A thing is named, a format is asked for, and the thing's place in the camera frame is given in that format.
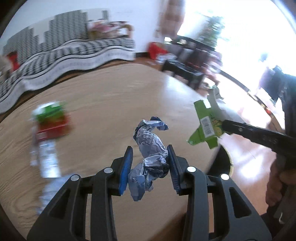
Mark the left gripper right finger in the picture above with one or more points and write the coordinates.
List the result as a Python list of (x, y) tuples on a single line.
[(178, 166)]

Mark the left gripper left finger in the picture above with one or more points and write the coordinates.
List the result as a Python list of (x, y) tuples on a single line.
[(121, 169)]

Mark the blue white wrapper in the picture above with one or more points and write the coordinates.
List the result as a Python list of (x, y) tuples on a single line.
[(154, 164)]

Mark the green carton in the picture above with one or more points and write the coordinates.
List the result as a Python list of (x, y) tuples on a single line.
[(210, 128)]

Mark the black round trash bin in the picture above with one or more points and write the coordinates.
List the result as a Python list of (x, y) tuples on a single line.
[(222, 164)]

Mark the person's right hand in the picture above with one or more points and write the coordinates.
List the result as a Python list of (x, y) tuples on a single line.
[(275, 183)]

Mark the wooden oval table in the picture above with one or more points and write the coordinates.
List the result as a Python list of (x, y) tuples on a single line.
[(105, 107)]

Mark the silver foil wrapper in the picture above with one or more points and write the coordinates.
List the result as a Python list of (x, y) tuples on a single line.
[(44, 156)]

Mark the red green snack package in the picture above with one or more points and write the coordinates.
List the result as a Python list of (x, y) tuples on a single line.
[(51, 120)]

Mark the black wooden chair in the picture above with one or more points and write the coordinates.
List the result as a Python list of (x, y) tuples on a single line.
[(194, 62)]

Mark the black white striped sofa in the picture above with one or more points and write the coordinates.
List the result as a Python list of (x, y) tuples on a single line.
[(72, 41)]

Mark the red bag by wall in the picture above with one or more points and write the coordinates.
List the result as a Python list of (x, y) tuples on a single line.
[(155, 49)]

